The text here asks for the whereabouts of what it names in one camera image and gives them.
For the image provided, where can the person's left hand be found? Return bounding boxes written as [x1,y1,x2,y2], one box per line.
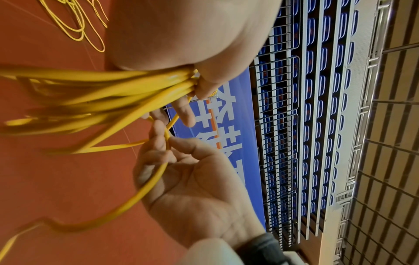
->
[104,0,284,129]

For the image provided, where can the person's right hand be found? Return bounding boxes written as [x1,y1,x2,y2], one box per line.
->
[132,108,268,250]

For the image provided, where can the yellow cord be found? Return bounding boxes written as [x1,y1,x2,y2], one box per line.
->
[0,64,220,262]
[38,0,110,54]

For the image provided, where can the blue banner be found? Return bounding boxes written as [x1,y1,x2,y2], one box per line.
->
[166,67,270,228]

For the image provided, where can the black marker wristband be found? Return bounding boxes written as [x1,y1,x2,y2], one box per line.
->
[236,231,292,265]

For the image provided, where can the rows of blue seats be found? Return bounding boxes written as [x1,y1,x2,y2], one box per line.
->
[252,0,361,252]

